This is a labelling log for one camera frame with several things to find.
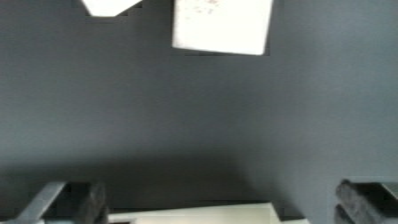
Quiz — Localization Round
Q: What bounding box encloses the white table leg with tag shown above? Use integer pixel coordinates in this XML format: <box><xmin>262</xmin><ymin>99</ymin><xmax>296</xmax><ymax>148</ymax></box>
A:
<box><xmin>172</xmin><ymin>0</ymin><xmax>273</xmax><ymax>55</ymax></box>

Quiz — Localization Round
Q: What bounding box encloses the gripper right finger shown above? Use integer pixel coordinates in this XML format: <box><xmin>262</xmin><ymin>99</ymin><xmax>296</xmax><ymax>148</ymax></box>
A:
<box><xmin>333</xmin><ymin>179</ymin><xmax>398</xmax><ymax>224</ymax></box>

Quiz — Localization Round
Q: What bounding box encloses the white square table top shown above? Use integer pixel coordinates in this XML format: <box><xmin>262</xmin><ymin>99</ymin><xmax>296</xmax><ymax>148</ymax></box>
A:
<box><xmin>106</xmin><ymin>201</ymin><xmax>309</xmax><ymax>224</ymax></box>

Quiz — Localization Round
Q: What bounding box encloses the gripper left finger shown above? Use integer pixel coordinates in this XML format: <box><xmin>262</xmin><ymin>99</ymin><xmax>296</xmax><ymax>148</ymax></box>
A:
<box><xmin>14</xmin><ymin>182</ymin><xmax>108</xmax><ymax>224</ymax></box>

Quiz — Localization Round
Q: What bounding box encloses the white leg right rear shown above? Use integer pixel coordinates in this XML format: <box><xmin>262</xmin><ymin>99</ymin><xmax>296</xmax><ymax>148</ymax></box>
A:
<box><xmin>79</xmin><ymin>0</ymin><xmax>141</xmax><ymax>17</ymax></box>

